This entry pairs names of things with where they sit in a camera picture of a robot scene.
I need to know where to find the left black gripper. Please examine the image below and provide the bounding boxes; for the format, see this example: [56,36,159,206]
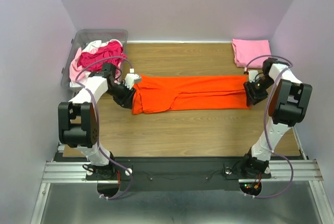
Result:
[106,81,137,110]

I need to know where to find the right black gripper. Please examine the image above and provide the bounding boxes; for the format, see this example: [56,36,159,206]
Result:
[243,75,275,105]

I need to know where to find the orange t shirt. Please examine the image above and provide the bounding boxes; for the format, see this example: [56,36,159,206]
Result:
[132,75,249,115]

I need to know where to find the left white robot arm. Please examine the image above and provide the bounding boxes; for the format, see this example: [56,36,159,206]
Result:
[58,63,141,180]

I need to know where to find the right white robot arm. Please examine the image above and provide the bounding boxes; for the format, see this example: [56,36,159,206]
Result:
[240,55,313,177]

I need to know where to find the folded pink t shirt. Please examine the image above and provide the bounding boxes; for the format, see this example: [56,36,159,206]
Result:
[232,39,271,68]

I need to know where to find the magenta t shirt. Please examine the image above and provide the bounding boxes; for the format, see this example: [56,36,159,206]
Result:
[78,40,127,72]

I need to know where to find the light pink shirt in bin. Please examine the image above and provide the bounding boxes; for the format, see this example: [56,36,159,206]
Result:
[69,48,87,84]

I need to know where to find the clear plastic bin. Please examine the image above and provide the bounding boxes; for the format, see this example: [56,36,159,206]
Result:
[61,29,128,93]

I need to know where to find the white shirt in bin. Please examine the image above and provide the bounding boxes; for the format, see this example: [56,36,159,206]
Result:
[69,39,127,88]

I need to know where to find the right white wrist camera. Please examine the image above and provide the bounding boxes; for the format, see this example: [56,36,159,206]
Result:
[244,68,259,82]

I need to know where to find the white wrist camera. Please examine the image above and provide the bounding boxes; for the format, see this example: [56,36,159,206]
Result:
[244,68,259,82]
[124,68,142,89]

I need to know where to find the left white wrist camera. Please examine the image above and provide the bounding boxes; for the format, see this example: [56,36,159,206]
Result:
[124,68,142,89]

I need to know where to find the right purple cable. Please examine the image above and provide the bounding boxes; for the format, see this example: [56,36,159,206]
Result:
[244,55,295,199]

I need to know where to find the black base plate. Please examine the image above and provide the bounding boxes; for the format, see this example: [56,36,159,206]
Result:
[43,157,271,195]

